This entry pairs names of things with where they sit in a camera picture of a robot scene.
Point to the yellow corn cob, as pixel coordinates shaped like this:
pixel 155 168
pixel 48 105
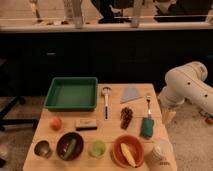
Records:
pixel 127 154

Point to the green plastic tray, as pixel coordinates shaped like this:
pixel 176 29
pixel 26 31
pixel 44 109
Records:
pixel 72 94

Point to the silver fork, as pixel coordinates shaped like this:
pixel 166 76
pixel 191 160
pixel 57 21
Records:
pixel 148 100

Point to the light green cup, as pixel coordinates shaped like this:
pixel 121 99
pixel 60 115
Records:
pixel 97 149

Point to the red orange fruit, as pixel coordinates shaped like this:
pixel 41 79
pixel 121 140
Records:
pixel 55 123

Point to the bunch of dark grapes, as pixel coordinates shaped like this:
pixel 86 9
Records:
pixel 126 117

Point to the orange bowl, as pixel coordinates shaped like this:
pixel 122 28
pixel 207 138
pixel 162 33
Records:
pixel 135 148

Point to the wooden block eraser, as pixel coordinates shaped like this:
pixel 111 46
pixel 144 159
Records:
pixel 85 124

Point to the green cucumber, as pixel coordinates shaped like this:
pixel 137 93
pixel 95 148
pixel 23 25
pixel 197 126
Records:
pixel 70 149

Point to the grey towel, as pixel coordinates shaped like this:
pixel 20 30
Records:
pixel 130 93

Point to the small metal cup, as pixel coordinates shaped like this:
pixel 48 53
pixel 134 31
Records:
pixel 42 149

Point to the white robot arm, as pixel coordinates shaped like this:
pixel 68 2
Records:
pixel 185 82

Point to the green sponge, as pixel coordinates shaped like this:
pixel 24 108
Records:
pixel 146 129

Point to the dark brown bowl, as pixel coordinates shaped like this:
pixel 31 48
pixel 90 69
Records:
pixel 64 142

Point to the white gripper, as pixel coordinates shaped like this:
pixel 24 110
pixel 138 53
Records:
pixel 167 115

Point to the white paper cup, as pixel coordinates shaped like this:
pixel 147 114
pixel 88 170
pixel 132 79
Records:
pixel 160 153

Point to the metal spoon black handle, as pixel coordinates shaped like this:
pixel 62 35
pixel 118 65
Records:
pixel 105 93

